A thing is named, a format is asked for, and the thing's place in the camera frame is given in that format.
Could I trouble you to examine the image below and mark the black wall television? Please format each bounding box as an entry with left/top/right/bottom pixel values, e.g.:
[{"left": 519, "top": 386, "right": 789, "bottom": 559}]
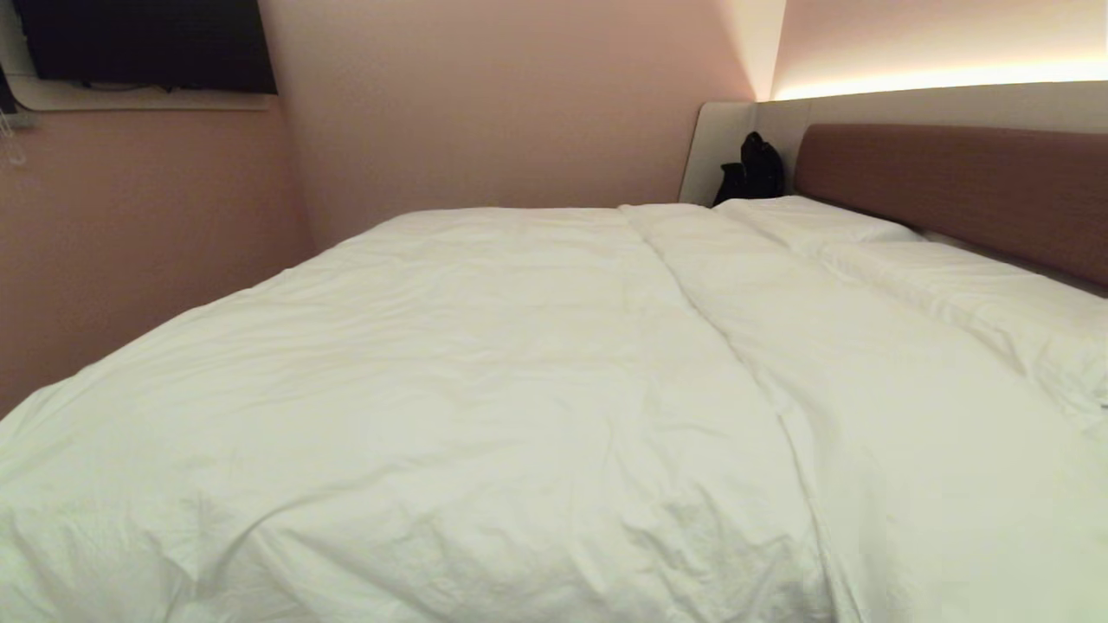
[{"left": 12, "top": 0, "right": 279, "bottom": 95}]

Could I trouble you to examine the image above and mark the brown padded headboard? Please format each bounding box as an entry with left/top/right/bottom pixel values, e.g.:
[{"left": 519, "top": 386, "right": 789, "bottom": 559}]
[{"left": 794, "top": 123, "right": 1108, "bottom": 288}]

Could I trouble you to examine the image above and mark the white pillow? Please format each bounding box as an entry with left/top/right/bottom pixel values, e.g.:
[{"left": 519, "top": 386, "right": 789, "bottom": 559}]
[
  {"left": 818, "top": 239, "right": 1108, "bottom": 408},
  {"left": 715, "top": 196, "right": 920, "bottom": 257}
]

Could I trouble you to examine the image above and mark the white duvet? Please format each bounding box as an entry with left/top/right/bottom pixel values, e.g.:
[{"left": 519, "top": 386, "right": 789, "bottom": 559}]
[{"left": 0, "top": 203, "right": 1108, "bottom": 623}]

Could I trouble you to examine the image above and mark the black bag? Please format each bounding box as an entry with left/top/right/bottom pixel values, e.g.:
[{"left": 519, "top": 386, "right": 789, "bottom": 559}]
[{"left": 712, "top": 132, "right": 786, "bottom": 209}]

